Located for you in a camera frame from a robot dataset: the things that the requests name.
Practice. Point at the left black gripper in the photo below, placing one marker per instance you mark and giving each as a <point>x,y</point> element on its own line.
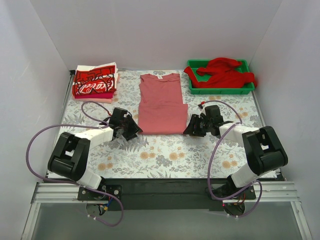
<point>128,125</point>

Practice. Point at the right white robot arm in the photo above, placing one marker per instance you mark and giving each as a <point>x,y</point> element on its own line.
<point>263,149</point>

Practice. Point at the folded red printed shirt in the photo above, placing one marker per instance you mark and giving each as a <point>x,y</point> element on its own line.
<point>95,81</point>

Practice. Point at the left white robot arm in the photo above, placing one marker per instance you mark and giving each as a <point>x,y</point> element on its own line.
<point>71,153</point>

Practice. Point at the folded magenta shirt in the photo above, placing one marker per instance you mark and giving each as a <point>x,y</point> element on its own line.
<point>103,95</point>

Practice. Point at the floral patterned table mat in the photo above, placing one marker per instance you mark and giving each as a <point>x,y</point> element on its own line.
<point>163,156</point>

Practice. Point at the folded white shirt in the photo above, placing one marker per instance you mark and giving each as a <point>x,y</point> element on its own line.
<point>89,68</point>

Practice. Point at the pink t shirt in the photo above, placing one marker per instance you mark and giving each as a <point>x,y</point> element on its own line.
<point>161,109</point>

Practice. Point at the green plastic bin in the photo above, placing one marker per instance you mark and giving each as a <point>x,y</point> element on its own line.
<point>196,63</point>

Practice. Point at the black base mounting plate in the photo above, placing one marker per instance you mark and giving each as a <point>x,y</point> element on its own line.
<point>162,193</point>

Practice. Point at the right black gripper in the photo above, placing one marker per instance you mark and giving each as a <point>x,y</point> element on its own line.
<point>198,124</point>

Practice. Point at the red t shirt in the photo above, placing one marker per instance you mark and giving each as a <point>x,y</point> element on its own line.
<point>220,73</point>

